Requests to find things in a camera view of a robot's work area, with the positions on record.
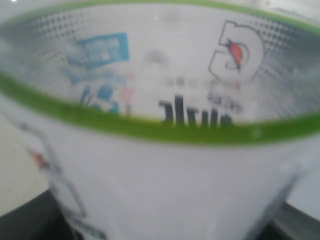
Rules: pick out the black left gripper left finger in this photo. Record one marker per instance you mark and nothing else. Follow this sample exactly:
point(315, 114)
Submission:
point(38, 219)

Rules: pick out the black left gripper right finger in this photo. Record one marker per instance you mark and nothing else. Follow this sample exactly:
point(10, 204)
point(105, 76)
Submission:
point(286, 222)

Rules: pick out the clear plastic drink bottle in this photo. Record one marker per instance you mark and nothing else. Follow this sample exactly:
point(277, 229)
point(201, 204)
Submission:
point(163, 119)

